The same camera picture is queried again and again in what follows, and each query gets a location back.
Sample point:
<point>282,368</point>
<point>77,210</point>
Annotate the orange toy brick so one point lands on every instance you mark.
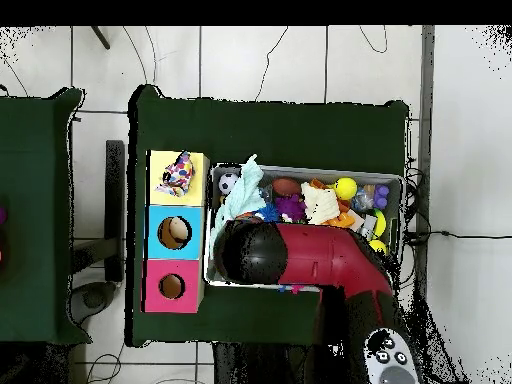
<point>344,220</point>

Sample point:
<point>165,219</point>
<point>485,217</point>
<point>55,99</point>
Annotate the cream yellow cloth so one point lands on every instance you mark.
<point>320,202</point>

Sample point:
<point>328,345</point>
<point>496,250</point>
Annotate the mint green cloth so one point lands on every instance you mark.
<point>244,188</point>

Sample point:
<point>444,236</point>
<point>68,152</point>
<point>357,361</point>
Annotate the shallow mesh bin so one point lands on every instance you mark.
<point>304,172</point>

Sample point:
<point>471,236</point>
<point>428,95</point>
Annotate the dark green side tablecloth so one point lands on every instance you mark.
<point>28,200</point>

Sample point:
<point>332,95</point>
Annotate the smooth yellow ball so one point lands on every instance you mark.
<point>378,244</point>

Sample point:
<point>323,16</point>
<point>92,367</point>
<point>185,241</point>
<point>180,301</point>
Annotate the small soccer ball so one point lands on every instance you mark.
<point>228,183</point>

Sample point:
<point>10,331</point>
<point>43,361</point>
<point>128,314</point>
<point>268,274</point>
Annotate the wooden box with three holes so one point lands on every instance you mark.
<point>176,200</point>

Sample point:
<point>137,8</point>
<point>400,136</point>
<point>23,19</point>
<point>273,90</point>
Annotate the multicolour spiky caterpillar toy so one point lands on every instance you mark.
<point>296,288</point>

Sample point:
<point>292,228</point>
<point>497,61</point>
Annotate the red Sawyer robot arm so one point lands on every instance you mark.
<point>320,256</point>

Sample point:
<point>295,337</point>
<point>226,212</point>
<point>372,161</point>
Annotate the yellow tennis ball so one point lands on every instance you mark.
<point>345,188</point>

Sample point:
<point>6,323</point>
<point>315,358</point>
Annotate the black stand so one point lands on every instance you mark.
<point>115,200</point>

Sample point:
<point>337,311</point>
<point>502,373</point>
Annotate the purple spiky toy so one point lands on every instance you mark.
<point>290,206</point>

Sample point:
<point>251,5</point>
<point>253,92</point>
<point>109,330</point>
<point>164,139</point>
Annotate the colourful confetti print cloth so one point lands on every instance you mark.
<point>180,174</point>

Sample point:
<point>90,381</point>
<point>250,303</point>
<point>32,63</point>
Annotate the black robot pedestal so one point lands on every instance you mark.
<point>256,368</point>

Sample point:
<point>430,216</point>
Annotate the brown toy football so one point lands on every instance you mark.
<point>286,186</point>

